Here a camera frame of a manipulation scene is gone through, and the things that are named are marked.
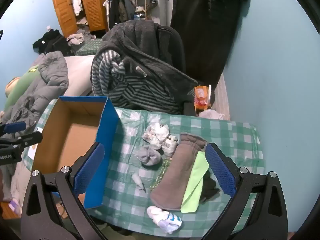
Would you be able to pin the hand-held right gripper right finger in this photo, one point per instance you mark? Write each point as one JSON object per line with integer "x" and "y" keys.
{"x": 220, "y": 170}

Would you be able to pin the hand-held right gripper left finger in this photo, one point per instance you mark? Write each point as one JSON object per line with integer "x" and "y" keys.
{"x": 90, "y": 170}

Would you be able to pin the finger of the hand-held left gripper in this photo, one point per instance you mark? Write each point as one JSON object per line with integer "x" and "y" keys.
{"x": 15, "y": 127}
{"x": 30, "y": 138}

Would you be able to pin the black sock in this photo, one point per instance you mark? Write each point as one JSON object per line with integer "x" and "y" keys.
{"x": 208, "y": 190}

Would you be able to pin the light green cloth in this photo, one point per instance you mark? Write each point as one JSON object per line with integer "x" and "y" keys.
{"x": 195, "y": 187}

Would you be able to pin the blue cardboard box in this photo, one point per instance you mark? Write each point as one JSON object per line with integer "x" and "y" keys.
{"x": 75, "y": 135}

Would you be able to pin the small white sock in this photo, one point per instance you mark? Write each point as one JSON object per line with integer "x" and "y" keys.
{"x": 137, "y": 179}

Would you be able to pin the grey sock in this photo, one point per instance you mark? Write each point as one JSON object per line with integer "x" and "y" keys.
{"x": 150, "y": 156}

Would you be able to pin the green checkered tablecloth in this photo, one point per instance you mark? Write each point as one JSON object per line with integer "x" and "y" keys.
{"x": 225, "y": 130}

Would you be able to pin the green plush pillow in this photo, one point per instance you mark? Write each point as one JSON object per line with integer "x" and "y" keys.
{"x": 22, "y": 85}

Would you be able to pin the brown-grey fleece sock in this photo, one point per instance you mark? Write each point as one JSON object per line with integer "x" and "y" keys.
{"x": 172, "y": 180}

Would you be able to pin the white crumpled socks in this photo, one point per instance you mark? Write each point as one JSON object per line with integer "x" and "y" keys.
{"x": 156, "y": 132}
{"x": 170, "y": 145}

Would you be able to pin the white cloth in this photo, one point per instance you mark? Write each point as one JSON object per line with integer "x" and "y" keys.
{"x": 212, "y": 114}

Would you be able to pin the grey puffer jacket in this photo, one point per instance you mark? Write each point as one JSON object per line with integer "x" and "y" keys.
{"x": 50, "y": 75}

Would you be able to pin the white and blue socks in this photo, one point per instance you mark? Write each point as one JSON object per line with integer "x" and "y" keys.
{"x": 162, "y": 218}

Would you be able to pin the white pillow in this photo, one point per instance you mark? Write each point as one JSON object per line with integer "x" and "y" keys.
{"x": 77, "y": 75}

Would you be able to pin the orange snack bag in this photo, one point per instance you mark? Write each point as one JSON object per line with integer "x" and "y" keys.
{"x": 201, "y": 92}

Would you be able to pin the grey striped sweater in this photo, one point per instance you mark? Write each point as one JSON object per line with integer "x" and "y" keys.
{"x": 140, "y": 92}

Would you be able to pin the black clothes pile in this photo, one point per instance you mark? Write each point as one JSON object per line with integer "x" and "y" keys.
{"x": 52, "y": 42}

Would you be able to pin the small green checkered cloth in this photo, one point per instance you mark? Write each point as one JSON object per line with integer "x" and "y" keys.
{"x": 90, "y": 47}

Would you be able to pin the grey clothes pile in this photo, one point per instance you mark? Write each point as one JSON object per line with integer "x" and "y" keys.
{"x": 80, "y": 37}

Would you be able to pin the dark grey fleece robe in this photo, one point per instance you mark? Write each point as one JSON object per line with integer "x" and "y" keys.
{"x": 140, "y": 40}

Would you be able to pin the black hanging garment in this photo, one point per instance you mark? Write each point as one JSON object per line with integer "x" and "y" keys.
{"x": 205, "y": 30}

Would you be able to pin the wooden louvered wardrobe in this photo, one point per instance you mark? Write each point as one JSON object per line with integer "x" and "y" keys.
{"x": 92, "y": 5}

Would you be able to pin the dark hanging jackets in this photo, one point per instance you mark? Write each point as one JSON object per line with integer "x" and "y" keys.
{"x": 122, "y": 10}

